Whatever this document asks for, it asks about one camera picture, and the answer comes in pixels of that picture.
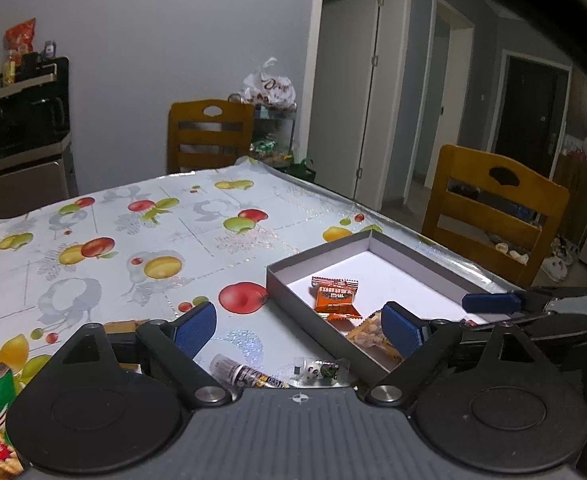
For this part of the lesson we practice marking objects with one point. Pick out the green wrapped snacks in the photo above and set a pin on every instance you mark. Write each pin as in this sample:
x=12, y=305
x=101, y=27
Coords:
x=263, y=146

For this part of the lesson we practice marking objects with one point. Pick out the white door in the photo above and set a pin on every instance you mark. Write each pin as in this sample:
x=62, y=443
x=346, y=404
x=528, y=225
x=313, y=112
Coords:
x=371, y=85

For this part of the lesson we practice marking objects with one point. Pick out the white printed plastic bag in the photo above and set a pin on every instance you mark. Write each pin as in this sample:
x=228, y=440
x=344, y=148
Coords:
x=268, y=87

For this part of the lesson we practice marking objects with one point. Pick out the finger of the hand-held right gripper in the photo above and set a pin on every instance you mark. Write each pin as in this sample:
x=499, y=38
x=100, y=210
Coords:
x=491, y=302
x=563, y=325

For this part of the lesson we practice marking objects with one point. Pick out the small grey can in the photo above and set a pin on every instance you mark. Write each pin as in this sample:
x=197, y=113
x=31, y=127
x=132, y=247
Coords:
x=49, y=49

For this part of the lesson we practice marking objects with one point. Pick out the wooden chair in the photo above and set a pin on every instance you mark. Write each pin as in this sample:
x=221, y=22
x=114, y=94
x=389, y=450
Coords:
x=493, y=210
x=208, y=130

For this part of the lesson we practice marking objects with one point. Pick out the yellow jar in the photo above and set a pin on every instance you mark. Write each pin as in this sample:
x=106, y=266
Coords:
x=7, y=71

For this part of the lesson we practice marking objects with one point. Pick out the grey cardboard box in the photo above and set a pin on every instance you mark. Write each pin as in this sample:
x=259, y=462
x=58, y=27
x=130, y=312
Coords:
x=413, y=275

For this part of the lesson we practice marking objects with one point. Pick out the grey cabinet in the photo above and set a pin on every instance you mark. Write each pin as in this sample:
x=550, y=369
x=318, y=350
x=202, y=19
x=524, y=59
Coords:
x=23, y=185

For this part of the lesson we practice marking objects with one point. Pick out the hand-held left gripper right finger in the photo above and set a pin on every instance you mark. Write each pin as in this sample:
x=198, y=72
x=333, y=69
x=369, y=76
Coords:
x=398, y=327

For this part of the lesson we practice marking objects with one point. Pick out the green shopping bag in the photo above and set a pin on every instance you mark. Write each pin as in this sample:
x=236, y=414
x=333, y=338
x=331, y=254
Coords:
x=303, y=170

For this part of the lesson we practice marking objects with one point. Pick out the fruit print tablecloth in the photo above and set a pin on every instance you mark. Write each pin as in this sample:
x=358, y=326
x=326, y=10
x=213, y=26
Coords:
x=123, y=220

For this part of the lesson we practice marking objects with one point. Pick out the red snack bag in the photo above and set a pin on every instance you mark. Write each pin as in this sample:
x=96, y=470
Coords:
x=21, y=35

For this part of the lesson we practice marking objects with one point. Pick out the orange snack packet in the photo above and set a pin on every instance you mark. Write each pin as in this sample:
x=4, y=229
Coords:
x=336, y=297

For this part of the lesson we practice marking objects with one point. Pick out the metal storage rack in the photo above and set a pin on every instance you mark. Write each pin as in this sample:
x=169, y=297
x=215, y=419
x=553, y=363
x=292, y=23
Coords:
x=273, y=127

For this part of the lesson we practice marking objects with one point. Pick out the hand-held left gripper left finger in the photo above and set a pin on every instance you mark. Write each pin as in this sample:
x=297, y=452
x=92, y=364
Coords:
x=196, y=325

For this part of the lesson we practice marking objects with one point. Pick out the clear tan pastry packet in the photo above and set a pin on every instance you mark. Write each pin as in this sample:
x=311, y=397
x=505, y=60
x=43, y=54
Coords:
x=368, y=332

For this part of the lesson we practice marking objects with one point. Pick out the dark door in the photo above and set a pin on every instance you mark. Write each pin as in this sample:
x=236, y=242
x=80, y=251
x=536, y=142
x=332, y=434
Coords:
x=528, y=120

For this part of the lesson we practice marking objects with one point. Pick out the small clear panda candy packet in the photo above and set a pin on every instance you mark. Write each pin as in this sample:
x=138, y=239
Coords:
x=318, y=371

